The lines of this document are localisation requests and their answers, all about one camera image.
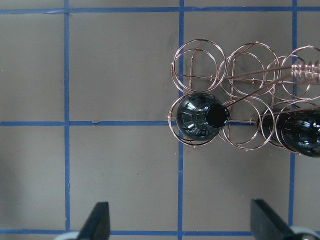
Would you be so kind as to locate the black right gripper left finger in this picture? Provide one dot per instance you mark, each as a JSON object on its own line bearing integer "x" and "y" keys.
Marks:
{"x": 97, "y": 225}

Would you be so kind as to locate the dark wine bottle right slot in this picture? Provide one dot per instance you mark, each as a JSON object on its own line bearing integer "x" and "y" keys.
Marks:
{"x": 296, "y": 131}

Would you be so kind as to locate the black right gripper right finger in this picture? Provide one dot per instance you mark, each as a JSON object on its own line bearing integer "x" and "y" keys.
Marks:
{"x": 265, "y": 223}

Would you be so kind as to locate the copper wire wine basket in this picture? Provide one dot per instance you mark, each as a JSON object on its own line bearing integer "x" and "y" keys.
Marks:
{"x": 253, "y": 79}

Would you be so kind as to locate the dark wine bottle left slot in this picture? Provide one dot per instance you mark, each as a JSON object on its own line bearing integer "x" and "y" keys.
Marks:
{"x": 201, "y": 116}

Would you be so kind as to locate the dark wine bottle slot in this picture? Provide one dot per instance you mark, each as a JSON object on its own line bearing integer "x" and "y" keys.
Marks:
{"x": 296, "y": 131}
{"x": 201, "y": 116}

